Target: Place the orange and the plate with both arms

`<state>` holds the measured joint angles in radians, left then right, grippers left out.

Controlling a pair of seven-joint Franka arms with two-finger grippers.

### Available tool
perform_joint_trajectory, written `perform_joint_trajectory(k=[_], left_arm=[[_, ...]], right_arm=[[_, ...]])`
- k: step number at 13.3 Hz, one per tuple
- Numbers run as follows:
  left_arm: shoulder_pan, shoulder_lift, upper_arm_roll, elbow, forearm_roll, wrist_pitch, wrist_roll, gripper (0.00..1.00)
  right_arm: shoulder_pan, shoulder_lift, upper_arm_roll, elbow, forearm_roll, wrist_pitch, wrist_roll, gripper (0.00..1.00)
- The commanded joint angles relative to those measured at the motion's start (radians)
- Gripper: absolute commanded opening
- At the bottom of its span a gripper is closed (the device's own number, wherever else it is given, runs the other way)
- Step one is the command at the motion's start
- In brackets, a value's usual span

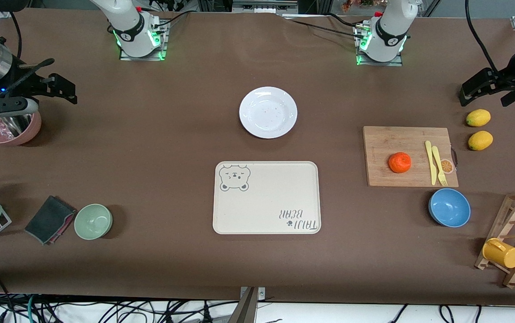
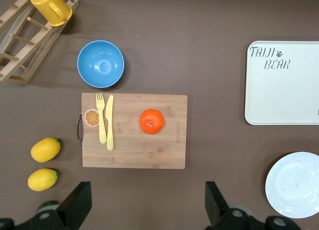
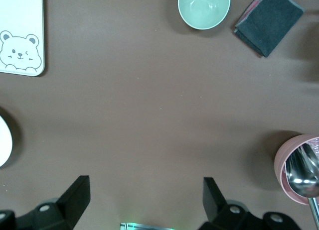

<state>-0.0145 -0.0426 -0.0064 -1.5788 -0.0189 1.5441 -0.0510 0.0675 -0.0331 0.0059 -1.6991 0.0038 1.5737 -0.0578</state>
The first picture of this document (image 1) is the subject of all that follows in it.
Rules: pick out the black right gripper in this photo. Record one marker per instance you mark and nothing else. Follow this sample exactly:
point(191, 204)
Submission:
point(28, 87)

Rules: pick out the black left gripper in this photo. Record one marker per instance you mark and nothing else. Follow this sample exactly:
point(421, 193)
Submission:
point(505, 79)

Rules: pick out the orange mandarin fruit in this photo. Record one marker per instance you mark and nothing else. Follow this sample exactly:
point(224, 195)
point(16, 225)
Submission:
point(399, 162)

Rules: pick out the white round plate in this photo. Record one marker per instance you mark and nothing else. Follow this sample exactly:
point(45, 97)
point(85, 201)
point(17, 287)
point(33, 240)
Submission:
point(268, 112)

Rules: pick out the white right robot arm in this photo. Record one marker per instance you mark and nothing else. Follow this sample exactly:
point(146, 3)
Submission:
point(127, 27)

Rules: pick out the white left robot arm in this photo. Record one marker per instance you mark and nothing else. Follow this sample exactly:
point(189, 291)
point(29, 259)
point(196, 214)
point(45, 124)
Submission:
point(392, 27)

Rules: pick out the yellow lemon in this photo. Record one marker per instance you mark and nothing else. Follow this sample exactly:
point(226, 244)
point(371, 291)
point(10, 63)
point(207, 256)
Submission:
point(480, 140)
point(478, 117)

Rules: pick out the pink bowl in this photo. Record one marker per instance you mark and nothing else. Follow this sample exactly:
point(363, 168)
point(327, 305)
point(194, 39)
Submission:
point(28, 132)

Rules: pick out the metal ladle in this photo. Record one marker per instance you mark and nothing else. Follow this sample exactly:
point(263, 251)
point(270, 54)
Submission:
point(15, 125)

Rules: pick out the yellow plastic fork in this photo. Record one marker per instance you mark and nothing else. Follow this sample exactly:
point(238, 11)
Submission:
point(437, 159)

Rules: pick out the orange slice piece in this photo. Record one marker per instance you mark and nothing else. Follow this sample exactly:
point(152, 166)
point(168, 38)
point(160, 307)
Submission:
point(448, 168)

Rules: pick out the yellow plastic knife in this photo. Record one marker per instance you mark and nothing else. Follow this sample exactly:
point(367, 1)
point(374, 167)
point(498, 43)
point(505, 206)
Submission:
point(432, 166)

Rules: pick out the wooden cutting board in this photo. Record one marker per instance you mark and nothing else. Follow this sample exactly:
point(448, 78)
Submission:
point(387, 139)

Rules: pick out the blue bowl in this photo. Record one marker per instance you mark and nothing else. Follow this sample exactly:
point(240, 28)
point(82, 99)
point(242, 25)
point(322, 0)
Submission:
point(449, 207)

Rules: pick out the wooden cup rack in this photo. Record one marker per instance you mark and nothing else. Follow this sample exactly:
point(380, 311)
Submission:
point(508, 220)

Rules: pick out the dark grey folded cloth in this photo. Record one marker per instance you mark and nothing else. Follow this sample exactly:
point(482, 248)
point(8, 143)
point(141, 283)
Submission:
point(49, 217)

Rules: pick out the light green bowl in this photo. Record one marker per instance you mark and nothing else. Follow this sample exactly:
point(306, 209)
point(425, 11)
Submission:
point(93, 222)

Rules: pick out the pink folded cloth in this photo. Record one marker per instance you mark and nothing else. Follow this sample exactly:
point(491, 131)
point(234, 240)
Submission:
point(63, 228)

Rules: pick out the yellow mug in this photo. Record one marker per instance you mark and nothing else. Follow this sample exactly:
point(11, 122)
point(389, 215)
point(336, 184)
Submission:
point(504, 255)

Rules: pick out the cream tray with bear print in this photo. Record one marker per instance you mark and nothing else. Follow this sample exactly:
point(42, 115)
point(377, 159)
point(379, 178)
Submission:
point(266, 197)

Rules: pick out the aluminium table leg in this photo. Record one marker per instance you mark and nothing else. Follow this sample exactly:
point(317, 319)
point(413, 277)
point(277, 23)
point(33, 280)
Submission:
point(246, 309)

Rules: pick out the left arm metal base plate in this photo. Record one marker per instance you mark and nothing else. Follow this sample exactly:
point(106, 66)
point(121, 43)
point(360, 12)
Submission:
point(381, 63)

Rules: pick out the grey metal frame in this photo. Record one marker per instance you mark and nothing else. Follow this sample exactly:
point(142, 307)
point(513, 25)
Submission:
point(262, 6)

